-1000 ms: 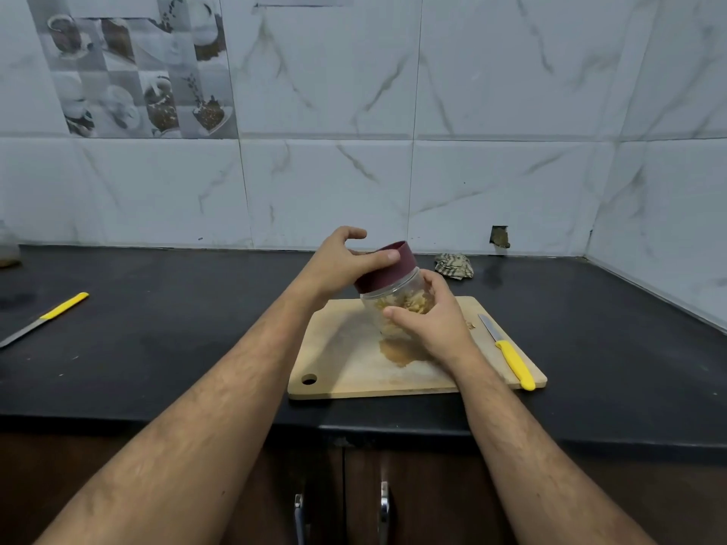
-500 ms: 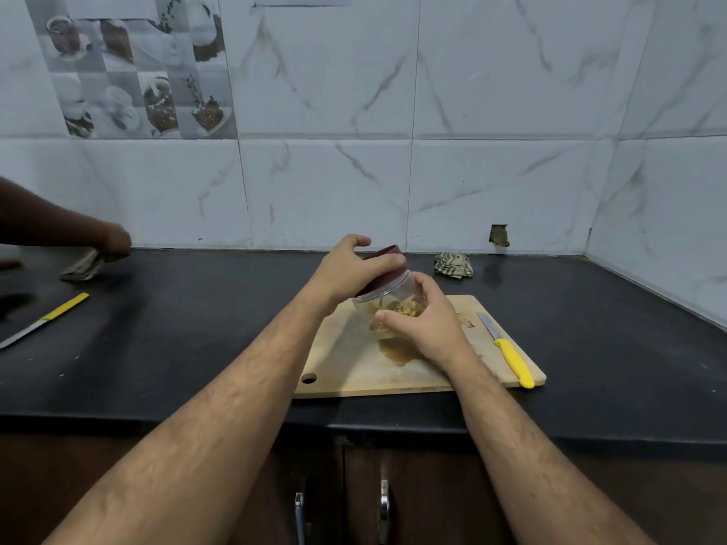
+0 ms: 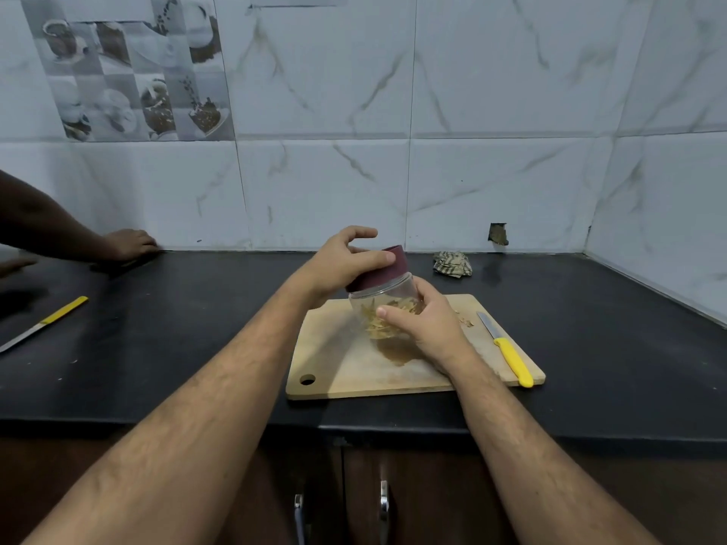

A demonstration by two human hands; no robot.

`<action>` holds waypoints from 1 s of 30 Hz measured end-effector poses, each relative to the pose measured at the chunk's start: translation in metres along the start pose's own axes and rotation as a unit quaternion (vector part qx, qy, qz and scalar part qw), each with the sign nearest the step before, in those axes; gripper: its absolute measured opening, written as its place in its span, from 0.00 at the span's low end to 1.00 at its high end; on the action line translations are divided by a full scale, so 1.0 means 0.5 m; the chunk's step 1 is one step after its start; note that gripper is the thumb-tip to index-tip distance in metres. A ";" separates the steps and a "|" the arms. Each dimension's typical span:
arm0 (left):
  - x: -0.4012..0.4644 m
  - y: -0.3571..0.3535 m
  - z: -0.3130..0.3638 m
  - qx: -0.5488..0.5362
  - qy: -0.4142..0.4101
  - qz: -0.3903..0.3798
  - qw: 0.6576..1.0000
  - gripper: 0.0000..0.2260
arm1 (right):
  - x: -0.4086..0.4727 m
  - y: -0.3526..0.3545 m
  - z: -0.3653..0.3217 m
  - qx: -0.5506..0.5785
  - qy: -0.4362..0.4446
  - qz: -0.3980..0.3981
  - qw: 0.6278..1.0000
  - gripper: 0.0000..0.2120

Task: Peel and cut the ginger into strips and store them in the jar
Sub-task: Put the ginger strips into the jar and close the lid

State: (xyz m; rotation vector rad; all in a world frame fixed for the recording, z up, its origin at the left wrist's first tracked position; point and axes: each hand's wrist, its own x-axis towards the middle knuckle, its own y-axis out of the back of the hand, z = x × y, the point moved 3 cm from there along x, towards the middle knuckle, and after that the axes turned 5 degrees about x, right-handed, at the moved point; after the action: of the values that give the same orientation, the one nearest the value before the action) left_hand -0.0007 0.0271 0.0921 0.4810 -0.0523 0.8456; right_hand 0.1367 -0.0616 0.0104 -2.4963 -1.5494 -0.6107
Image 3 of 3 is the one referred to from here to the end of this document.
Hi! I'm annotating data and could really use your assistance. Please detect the person's left hand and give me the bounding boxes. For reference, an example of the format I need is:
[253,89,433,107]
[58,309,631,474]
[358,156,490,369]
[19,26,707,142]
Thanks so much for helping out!
[289,226,398,307]

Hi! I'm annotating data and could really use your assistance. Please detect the person's right hand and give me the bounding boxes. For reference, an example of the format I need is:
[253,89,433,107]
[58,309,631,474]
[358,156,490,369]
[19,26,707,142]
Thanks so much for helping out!
[375,276,475,372]

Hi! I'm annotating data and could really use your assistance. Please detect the clear jar maroon lid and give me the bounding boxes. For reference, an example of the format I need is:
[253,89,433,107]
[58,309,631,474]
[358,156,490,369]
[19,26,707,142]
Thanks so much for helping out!
[346,244,426,343]

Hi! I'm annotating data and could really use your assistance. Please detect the patterned cloth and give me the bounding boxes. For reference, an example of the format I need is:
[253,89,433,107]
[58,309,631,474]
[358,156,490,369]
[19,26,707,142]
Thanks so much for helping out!
[430,251,475,280]

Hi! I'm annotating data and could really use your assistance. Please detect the yellow handled knife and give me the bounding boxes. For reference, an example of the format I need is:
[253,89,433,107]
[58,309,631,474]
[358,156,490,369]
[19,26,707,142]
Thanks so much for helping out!
[476,310,536,391]

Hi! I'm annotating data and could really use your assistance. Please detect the wooden cutting board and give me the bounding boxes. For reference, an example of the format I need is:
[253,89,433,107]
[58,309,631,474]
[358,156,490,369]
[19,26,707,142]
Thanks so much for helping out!
[284,292,548,402]

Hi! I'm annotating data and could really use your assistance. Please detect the person's left forearm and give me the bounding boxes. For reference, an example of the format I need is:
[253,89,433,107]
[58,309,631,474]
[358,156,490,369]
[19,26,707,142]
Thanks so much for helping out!
[23,285,324,545]

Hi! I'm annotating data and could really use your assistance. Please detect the person's right forearm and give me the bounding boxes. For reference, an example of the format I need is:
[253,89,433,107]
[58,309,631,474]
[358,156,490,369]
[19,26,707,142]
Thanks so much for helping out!
[443,350,663,545]

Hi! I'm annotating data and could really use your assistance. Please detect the another person's forearm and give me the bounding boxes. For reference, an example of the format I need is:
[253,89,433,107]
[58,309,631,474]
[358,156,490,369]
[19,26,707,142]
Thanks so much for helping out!
[0,169,115,263]

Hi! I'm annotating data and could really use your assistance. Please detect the black countertop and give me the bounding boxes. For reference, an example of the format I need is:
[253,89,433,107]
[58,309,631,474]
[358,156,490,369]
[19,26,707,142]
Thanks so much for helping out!
[0,248,727,444]

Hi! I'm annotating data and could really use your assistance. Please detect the decorative picture tiles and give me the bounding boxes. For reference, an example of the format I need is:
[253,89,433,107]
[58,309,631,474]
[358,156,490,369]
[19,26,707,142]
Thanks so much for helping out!
[20,0,236,144]

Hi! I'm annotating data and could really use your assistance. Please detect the flat grey object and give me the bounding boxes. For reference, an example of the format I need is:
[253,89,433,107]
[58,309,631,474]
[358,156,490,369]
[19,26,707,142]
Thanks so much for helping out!
[0,294,91,357]

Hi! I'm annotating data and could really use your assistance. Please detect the brown wooden cabinet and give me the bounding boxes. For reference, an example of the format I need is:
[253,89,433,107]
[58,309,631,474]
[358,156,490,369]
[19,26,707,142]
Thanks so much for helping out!
[0,419,727,545]

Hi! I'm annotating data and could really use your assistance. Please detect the metal cabinet handle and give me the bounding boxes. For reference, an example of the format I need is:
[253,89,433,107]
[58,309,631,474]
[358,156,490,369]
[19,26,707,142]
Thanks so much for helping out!
[293,491,309,545]
[377,480,393,545]

